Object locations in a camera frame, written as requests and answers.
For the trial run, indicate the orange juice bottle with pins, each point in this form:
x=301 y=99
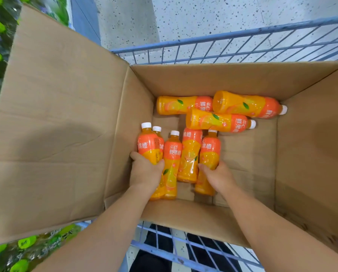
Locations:
x=210 y=147
x=147 y=141

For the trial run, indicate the orange juice bottles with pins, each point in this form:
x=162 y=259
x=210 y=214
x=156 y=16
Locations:
x=186 y=104

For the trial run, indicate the person's right forearm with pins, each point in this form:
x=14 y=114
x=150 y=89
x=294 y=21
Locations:
x=271 y=229

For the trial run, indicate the brown cardboard box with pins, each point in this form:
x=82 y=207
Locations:
x=58 y=110

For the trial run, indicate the person's left forearm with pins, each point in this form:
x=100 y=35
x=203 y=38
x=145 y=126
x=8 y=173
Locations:
x=100 y=235

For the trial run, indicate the person's left hand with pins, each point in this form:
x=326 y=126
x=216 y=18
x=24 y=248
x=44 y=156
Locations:
x=146 y=175

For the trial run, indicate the person's right hand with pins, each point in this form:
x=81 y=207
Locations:
x=221 y=179

